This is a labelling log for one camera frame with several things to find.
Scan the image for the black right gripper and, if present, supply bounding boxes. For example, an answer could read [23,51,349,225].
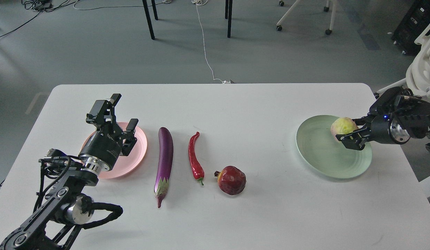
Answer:
[336,115,397,151]

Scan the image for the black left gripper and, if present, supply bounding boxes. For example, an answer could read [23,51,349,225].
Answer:
[79,94,139,171]

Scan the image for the green yellow round fruit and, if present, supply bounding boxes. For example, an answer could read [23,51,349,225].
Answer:
[330,117,358,142]

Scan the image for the purple eggplant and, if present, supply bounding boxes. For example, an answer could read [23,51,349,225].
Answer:
[154,127,174,208]

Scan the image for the red chili pepper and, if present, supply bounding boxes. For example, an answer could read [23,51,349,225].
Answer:
[188,132,205,186]

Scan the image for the red pomegranate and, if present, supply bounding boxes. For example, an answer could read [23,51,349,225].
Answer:
[214,166,246,195]

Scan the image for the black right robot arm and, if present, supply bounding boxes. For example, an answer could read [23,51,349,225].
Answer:
[335,86,430,153]

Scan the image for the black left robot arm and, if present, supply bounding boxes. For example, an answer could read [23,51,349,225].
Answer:
[0,93,138,250]

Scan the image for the pink plate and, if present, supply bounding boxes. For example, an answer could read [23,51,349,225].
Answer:
[98,125,147,179]

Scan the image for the light green plate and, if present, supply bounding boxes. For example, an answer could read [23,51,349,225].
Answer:
[295,115,373,180]

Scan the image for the white office chair right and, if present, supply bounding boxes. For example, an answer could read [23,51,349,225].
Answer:
[373,24,430,101]

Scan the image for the black table leg left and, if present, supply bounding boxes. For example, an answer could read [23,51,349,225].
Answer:
[142,0,158,41]

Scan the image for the black table leg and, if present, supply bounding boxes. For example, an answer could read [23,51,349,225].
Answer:
[225,0,233,38]
[142,0,158,41]

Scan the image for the black equipment case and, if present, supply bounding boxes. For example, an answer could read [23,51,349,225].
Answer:
[391,0,430,55]

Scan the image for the white chair base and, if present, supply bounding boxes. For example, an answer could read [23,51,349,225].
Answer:
[275,0,339,35]

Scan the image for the black table leg right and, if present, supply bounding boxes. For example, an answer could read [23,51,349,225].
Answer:
[225,0,233,38]

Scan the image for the black floor cables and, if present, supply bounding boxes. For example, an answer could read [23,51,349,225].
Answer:
[0,0,80,42]

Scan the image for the white floor cable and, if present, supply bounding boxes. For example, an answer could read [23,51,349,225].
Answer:
[191,0,233,84]

